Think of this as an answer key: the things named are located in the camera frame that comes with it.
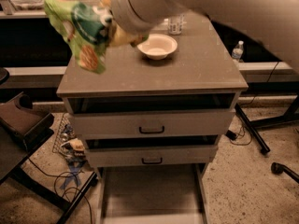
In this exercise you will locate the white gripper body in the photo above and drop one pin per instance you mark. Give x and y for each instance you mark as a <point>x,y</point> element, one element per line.
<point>121,14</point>

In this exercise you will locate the green rice chip bag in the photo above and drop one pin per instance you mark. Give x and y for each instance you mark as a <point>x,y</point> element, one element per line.
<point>84,29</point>

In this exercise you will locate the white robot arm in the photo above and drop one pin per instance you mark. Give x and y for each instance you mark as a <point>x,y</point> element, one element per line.
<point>274,23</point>

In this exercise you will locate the grey drawer cabinet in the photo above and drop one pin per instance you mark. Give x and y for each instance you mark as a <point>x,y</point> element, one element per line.
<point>200,75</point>

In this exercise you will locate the open bottom drawer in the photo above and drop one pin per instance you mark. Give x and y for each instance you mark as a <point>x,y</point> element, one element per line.
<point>162,194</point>

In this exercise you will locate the clear plastic water bottle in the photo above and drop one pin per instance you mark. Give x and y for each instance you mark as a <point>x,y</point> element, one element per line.
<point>175,24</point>

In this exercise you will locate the white paper bowl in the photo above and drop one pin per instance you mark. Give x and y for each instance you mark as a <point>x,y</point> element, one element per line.
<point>158,47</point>

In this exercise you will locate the small water bottle on ledge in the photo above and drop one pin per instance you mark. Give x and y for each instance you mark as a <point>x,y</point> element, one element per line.
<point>237,51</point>

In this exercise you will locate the dark brown chair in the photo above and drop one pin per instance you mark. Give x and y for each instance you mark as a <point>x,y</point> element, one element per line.
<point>23,131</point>

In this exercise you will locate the blue tape cross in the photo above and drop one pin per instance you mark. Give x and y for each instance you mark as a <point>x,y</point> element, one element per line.
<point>73,175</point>

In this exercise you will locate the black table leg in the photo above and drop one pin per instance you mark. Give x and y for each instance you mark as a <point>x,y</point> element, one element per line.
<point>264,147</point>

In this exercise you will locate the black office chair caster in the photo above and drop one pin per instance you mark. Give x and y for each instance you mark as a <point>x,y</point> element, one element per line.
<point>278,169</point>

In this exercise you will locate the wire basket with clutter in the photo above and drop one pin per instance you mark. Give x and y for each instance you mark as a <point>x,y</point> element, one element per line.
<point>66,144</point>

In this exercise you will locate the middle drawer with black handle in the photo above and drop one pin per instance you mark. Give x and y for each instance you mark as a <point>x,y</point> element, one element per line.
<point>138,156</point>

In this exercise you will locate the drawer with black handle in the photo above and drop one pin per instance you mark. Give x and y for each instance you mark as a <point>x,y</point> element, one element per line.
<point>151,124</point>
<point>138,156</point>

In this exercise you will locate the top drawer with black handle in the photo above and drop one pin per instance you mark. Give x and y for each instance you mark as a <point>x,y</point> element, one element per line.
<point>151,124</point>

